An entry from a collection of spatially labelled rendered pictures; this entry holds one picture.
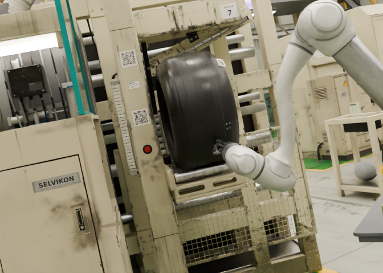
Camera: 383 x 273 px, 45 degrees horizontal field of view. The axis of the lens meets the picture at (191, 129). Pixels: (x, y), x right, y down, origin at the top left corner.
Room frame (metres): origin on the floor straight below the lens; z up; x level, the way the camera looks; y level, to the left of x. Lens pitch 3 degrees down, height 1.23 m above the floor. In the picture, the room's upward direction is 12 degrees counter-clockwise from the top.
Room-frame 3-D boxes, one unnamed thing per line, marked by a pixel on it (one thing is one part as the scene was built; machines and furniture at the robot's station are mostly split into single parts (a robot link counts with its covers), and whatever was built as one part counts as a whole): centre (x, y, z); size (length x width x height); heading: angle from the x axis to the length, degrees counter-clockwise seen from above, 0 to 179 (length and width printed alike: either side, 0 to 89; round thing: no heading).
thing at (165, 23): (2.69, -0.09, 1.71); 0.61 x 0.25 x 0.15; 99
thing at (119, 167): (3.13, 0.52, 0.61); 0.33 x 0.06 x 0.86; 9
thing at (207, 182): (2.24, -0.03, 0.84); 0.36 x 0.09 x 0.06; 99
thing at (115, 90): (2.27, 0.32, 1.19); 0.05 x 0.04 x 0.48; 9
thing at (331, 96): (6.94, -2.36, 0.62); 0.91 x 0.58 x 1.25; 116
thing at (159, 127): (2.72, 0.27, 1.05); 0.20 x 0.15 x 0.30; 99
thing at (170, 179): (2.35, 0.17, 0.90); 0.40 x 0.03 x 0.10; 9
